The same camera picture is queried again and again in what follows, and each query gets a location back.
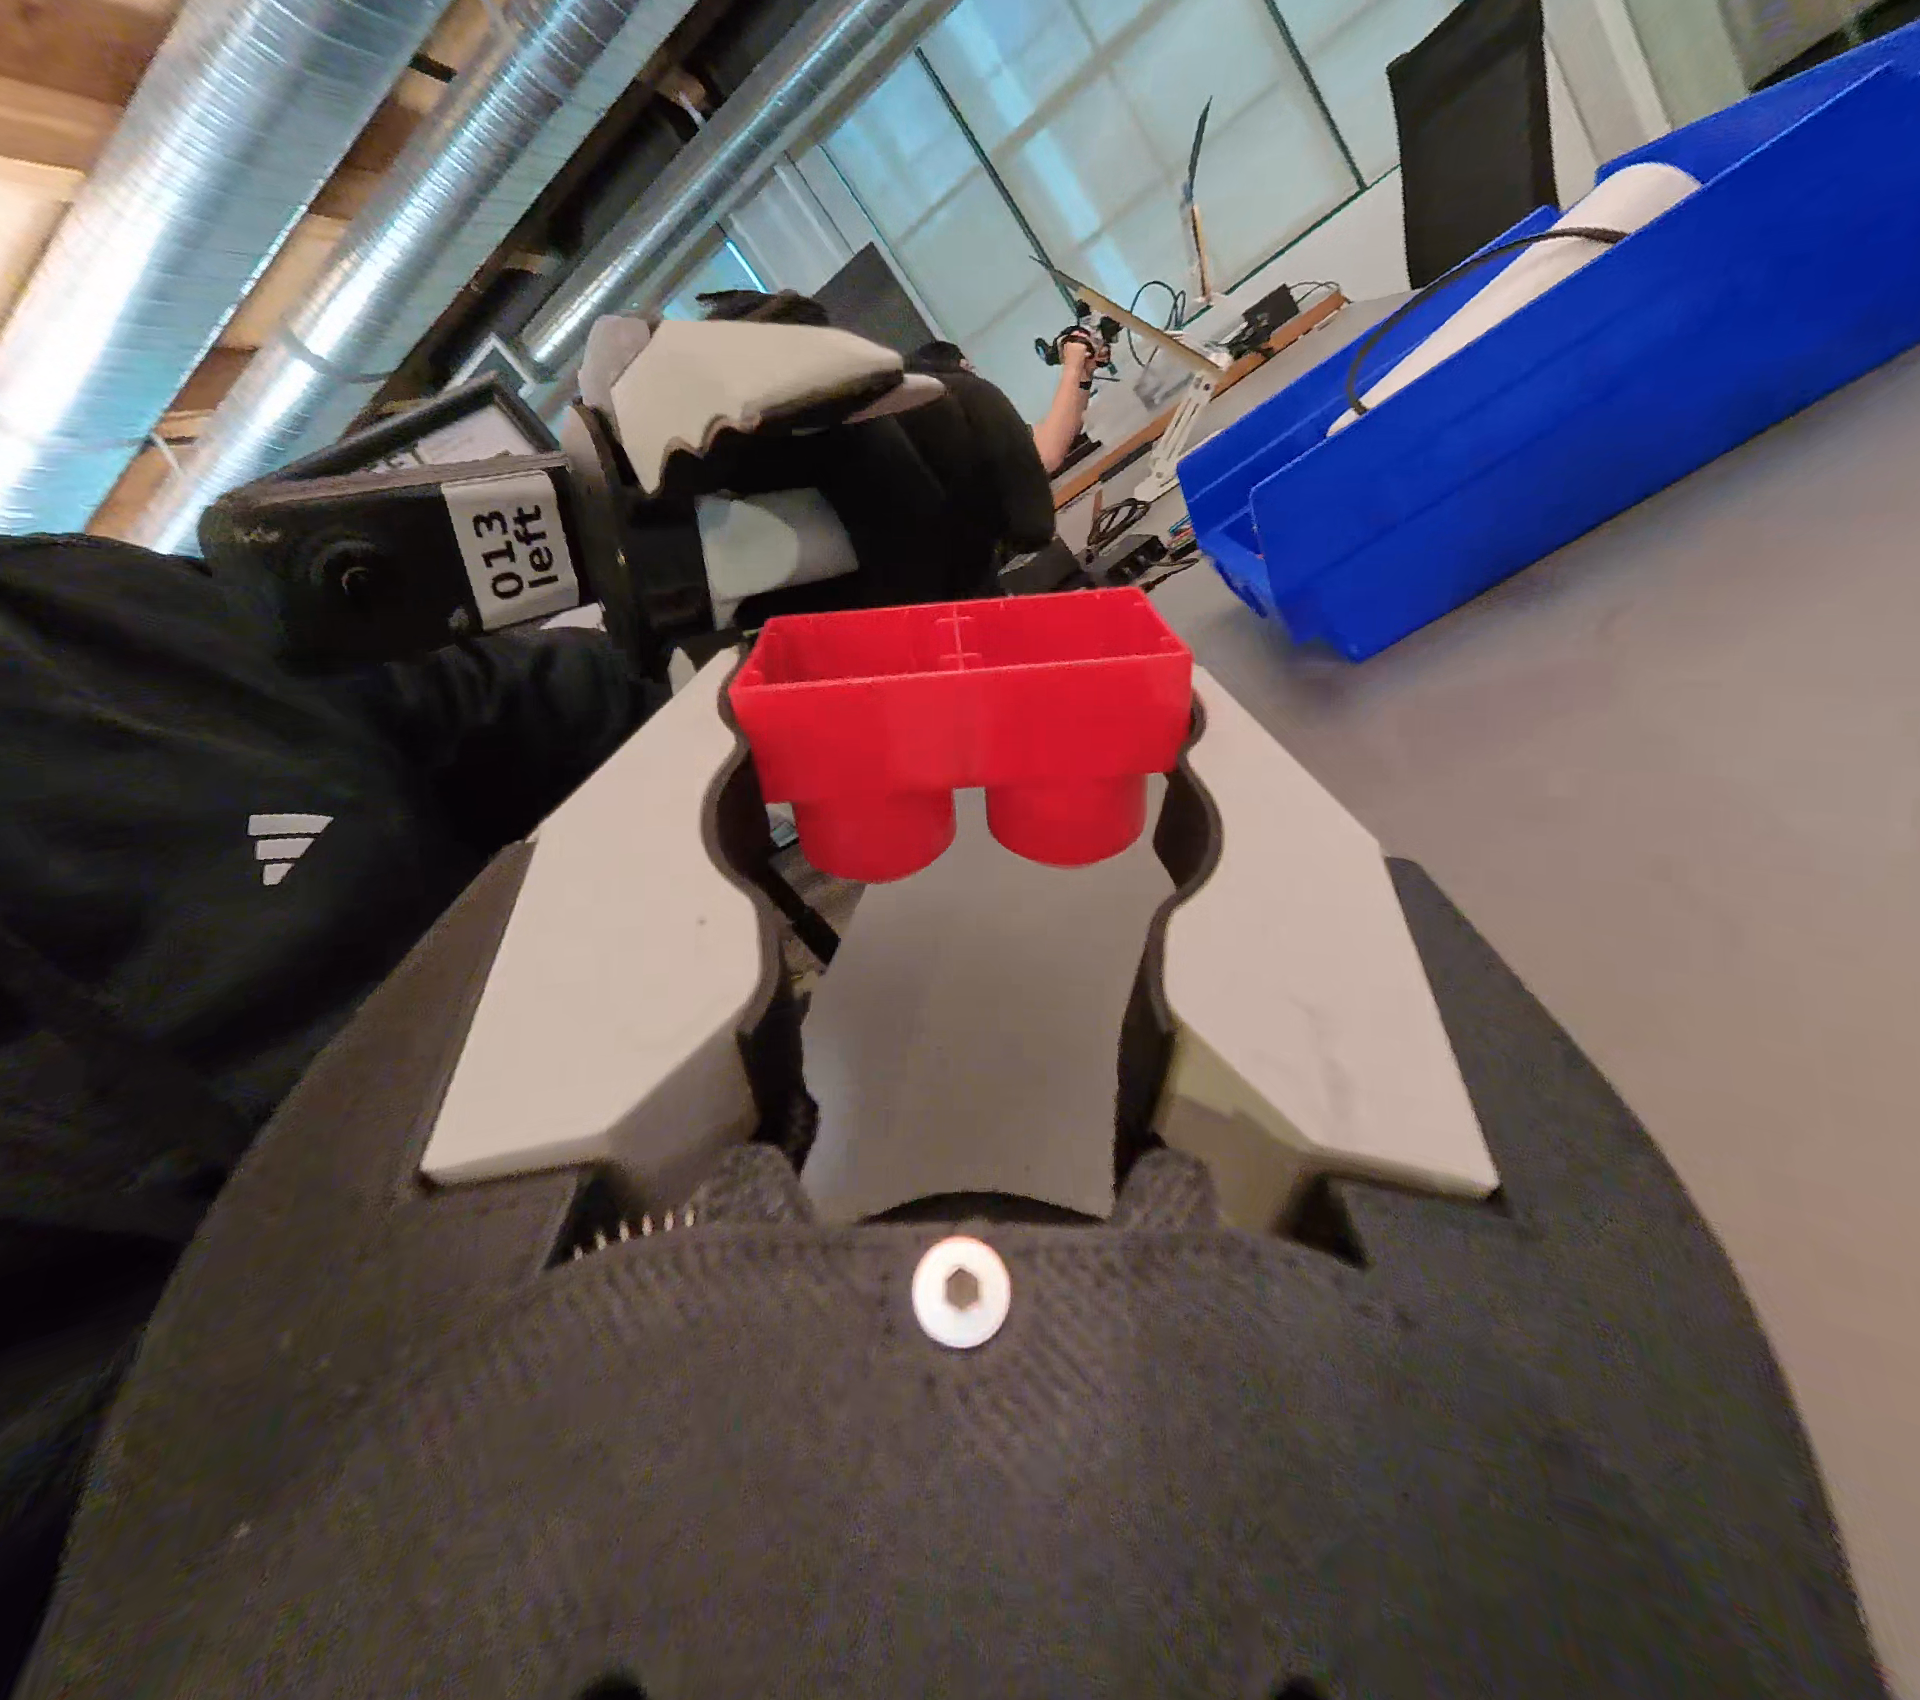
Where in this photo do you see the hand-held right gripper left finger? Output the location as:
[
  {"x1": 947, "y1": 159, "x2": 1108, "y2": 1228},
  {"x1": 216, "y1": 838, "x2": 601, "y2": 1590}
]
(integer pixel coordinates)
[{"x1": 420, "y1": 655, "x2": 823, "y2": 1191}]

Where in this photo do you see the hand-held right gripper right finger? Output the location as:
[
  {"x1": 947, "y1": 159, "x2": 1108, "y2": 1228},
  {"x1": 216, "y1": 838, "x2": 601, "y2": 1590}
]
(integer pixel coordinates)
[{"x1": 1111, "y1": 662, "x2": 1505, "y2": 1233}]

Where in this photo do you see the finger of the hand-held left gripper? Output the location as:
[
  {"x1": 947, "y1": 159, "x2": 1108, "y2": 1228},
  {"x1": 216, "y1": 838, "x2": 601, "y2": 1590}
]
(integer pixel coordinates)
[
  {"x1": 576, "y1": 314, "x2": 950, "y2": 499},
  {"x1": 695, "y1": 487, "x2": 860, "y2": 603}
]

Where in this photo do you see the red toy block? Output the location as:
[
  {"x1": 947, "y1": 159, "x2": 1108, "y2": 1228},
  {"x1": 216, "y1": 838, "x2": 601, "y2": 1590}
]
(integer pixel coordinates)
[{"x1": 726, "y1": 584, "x2": 1198, "y2": 883}]

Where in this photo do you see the blue plastic bin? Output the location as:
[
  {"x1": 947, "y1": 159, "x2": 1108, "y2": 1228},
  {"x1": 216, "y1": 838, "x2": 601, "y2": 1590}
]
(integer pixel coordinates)
[{"x1": 1176, "y1": 19, "x2": 1920, "y2": 664}]

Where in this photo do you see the person's left hand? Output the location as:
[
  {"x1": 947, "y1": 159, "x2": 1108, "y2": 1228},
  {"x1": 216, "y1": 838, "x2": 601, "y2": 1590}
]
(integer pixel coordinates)
[{"x1": 321, "y1": 622, "x2": 674, "y2": 854}]

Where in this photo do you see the white bottle with black cap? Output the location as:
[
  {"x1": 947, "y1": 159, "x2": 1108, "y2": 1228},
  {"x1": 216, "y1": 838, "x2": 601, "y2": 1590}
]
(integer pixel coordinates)
[{"x1": 1326, "y1": 162, "x2": 1712, "y2": 442}]

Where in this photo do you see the black office chair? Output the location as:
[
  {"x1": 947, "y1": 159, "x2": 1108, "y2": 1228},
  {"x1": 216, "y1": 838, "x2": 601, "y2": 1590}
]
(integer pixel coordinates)
[{"x1": 1386, "y1": 0, "x2": 1562, "y2": 291}]

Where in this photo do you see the silver ceiling duct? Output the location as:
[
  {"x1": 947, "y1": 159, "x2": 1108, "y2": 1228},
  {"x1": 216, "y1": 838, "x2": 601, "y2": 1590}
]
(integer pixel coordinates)
[
  {"x1": 0, "y1": 0, "x2": 601, "y2": 531},
  {"x1": 126, "y1": 0, "x2": 888, "y2": 548},
  {"x1": 515, "y1": 0, "x2": 978, "y2": 373}
]

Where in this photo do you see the black cord loop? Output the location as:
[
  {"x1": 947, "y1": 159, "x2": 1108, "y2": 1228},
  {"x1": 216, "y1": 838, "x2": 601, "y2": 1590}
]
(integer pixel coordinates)
[{"x1": 1346, "y1": 223, "x2": 1629, "y2": 420}]

